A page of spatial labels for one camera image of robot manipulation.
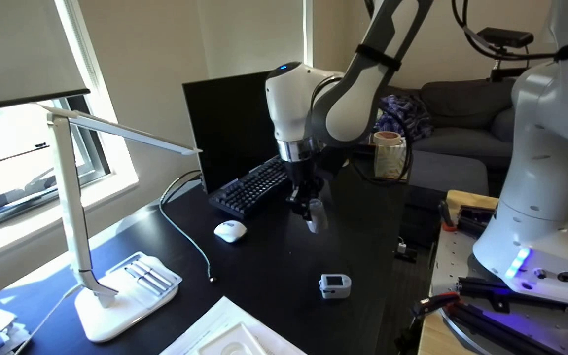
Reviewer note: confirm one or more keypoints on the purple patterned cloth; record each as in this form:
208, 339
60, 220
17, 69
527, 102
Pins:
403, 116

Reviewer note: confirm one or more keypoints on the silver pen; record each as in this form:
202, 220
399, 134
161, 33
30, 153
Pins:
145, 278

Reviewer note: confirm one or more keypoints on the metal breadboard mounting plate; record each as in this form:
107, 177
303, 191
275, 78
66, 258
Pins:
455, 264

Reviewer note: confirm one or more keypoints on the black computer keyboard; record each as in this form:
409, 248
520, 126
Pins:
247, 191

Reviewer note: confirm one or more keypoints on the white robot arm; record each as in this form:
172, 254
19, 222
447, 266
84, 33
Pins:
541, 165

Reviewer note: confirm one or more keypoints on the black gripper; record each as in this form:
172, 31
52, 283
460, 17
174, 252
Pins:
311, 177

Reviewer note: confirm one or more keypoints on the white roller window blind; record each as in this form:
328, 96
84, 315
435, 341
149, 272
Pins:
15, 47

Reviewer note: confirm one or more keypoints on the wooden board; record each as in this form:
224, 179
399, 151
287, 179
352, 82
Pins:
472, 201

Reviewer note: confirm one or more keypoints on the flat white box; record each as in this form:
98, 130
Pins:
232, 333

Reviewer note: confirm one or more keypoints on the black adapter box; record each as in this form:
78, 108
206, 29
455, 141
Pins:
506, 37

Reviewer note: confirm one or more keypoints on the orange and black clamp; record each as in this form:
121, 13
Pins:
437, 307

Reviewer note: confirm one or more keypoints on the white pulse oximeter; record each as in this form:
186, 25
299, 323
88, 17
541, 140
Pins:
334, 287

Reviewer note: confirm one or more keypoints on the white computer mouse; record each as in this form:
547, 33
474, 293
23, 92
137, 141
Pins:
230, 232

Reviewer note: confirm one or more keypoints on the grey sofa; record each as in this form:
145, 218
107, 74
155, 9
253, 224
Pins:
462, 126

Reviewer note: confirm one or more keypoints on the black computer monitor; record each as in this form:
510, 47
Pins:
232, 130

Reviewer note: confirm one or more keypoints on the white desk lamp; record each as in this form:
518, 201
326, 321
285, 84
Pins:
68, 191

